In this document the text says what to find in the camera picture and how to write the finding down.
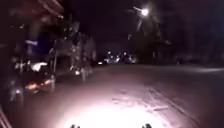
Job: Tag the street lamp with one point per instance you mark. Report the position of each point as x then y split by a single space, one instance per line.
144 12

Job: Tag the grey asphalt road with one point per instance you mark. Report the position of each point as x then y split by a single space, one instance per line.
133 93

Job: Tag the robot's own part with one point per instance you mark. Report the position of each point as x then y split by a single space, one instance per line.
75 126
146 126

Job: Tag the vehicle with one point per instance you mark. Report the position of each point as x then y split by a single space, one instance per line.
38 78

